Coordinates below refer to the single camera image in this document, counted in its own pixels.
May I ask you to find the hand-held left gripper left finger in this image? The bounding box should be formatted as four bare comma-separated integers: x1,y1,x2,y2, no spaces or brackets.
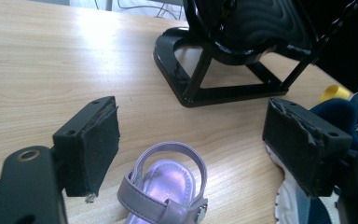
52,95,121,199

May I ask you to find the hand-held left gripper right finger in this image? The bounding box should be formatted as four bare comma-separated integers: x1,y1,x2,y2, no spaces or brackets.
262,97,354,199

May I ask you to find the purple sandal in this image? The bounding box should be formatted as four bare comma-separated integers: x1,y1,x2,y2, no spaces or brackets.
117,141,209,224

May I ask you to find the red and black shoe rack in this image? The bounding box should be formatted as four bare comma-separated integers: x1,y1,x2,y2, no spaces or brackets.
153,0,358,108

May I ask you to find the thin grey floor cable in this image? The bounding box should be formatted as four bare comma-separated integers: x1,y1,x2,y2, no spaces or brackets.
92,0,185,21

